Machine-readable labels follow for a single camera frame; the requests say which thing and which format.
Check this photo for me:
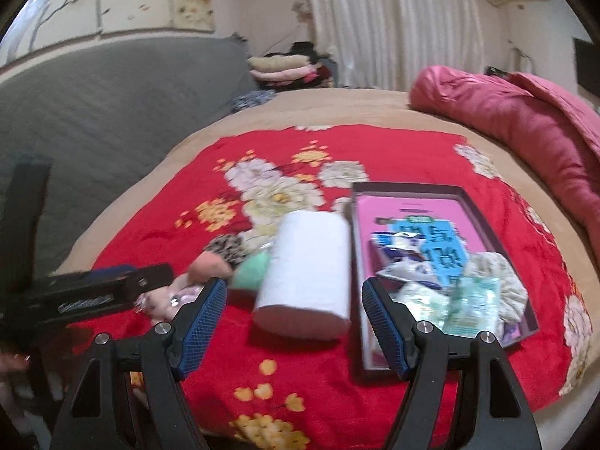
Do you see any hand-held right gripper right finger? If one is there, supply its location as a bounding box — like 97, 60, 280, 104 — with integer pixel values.
361, 277, 542, 450

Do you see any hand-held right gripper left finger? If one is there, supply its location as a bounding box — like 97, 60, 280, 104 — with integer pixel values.
49, 276, 228, 450

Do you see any white floral tissue pack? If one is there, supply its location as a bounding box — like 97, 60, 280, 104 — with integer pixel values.
391, 281, 453, 326

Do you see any small white packet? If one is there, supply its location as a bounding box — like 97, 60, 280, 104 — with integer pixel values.
377, 260, 444, 288

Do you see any blue and white packet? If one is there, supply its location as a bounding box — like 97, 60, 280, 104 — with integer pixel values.
370, 231, 425, 263

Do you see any pale green tissue pack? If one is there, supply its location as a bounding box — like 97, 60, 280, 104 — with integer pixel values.
443, 276, 502, 336

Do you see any cream floral ruffled cloth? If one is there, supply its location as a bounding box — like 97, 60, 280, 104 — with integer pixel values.
462, 252, 528, 324

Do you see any grey cardboard box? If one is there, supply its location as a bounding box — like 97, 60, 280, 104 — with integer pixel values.
351, 182, 540, 371

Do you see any person's left hand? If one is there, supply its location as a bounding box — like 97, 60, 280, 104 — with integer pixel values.
0, 351, 31, 375

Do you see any pink plush toy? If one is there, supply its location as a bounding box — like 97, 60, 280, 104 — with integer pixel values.
136, 281, 202, 326

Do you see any green makeup puff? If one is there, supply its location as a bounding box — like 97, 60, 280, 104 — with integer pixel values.
232, 250, 273, 296

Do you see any leopard print scrunchie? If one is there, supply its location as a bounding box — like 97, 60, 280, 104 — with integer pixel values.
206, 234, 249, 266

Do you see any white toilet paper roll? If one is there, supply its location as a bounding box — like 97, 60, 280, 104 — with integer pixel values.
253, 210, 352, 341

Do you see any red floral blanket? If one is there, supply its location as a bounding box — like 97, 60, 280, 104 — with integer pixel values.
70, 124, 591, 450

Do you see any pink and blue book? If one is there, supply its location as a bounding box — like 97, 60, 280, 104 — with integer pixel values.
358, 196, 491, 357

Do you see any grey quilted cover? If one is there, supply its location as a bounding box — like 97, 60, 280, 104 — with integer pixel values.
0, 35, 258, 282

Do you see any blue floral cloth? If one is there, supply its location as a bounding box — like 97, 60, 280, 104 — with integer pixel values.
232, 90, 277, 113

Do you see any pink quilt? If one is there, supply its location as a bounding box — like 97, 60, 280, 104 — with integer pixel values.
409, 66, 600, 258

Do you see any pile of folded clothes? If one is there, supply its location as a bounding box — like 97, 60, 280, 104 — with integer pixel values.
247, 42, 336, 90

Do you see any white curtain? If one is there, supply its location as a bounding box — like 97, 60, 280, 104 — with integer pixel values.
300, 0, 512, 90

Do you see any wall picture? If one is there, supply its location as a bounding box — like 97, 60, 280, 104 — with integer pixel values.
0, 0, 216, 66

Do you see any black wall monitor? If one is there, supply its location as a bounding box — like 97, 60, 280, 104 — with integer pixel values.
574, 37, 600, 90

